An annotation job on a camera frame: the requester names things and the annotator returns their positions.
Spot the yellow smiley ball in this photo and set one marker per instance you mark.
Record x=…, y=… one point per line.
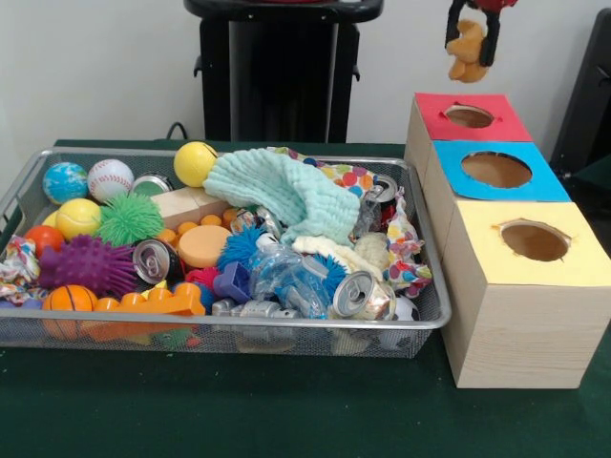
x=193, y=164

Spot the dark green table cloth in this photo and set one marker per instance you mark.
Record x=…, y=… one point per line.
x=286, y=410
x=599, y=176

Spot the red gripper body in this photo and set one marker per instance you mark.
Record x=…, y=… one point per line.
x=499, y=2

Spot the black flat panel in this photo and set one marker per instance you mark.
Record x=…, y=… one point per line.
x=587, y=95

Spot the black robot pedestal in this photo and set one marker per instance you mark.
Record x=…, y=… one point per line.
x=286, y=71

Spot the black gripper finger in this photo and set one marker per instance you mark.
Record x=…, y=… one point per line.
x=491, y=38
x=453, y=24

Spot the shallow metal mesh bin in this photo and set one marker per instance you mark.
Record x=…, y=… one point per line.
x=334, y=329

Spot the wooden box with three holes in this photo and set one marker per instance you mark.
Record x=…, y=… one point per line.
x=525, y=329

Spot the white baseball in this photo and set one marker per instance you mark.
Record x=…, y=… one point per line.
x=111, y=180

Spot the mint green cloth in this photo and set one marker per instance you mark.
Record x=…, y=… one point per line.
x=286, y=195

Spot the green tentacle puffer ball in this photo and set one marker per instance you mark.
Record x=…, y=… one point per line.
x=130, y=219

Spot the blue globe ball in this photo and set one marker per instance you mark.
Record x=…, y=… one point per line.
x=65, y=182

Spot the black and white soccer ball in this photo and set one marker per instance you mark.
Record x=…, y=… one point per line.
x=408, y=309

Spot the brown monkey plush toy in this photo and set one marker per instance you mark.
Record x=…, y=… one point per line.
x=470, y=47

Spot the colourful polka-dot cloth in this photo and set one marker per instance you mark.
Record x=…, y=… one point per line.
x=406, y=248
x=351, y=179

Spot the purple spiky ball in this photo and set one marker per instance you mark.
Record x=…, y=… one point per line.
x=88, y=264

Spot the cream white cloth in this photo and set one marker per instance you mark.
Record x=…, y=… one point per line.
x=343, y=253

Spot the orange plastic building block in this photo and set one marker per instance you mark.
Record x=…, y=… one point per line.
x=157, y=303

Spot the orange basketball toy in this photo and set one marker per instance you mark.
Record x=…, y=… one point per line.
x=69, y=299

